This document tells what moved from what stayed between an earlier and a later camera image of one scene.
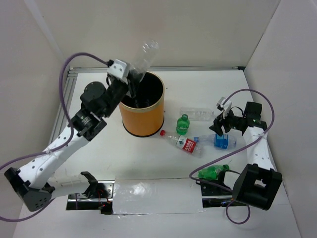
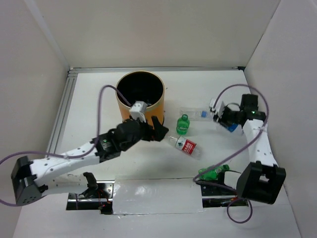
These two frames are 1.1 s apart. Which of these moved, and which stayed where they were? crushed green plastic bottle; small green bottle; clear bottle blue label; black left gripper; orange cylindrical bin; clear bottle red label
Moved: clear bottle blue label; black left gripper
Stayed: clear bottle red label; small green bottle; orange cylindrical bin; crushed green plastic bottle
